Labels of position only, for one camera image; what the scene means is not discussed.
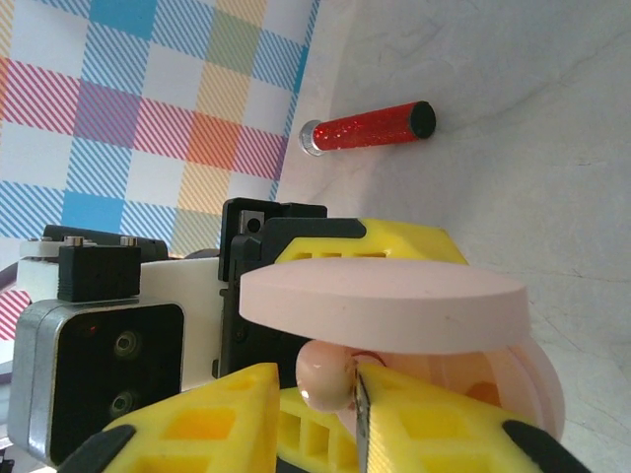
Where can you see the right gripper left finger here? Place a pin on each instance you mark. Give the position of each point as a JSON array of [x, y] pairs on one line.
[[197, 433]]

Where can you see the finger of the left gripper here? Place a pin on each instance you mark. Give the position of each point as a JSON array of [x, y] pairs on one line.
[[315, 438], [394, 246]]

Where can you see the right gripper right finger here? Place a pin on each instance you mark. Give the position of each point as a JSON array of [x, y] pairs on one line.
[[443, 443]]

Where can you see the round pink charging case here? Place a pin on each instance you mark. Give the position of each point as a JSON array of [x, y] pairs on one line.
[[394, 310]]

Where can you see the pink earbud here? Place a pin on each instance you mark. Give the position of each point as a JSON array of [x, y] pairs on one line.
[[323, 374]]

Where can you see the red glitter toy microphone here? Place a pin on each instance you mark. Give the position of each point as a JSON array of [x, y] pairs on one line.
[[370, 130]]

